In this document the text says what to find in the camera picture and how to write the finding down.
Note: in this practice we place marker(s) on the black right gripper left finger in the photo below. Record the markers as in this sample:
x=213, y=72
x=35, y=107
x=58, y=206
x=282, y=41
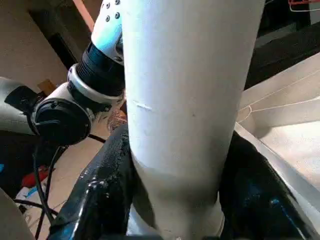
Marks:
x=95, y=200

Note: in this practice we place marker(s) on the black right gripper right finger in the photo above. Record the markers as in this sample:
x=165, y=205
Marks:
x=265, y=200

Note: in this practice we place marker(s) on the white plastic table top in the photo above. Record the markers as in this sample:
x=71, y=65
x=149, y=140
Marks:
x=285, y=130

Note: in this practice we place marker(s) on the white plastic table leg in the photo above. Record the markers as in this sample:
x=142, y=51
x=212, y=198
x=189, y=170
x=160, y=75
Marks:
x=190, y=100

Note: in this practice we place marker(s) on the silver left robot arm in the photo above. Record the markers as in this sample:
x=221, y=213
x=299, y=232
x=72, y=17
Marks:
x=95, y=65

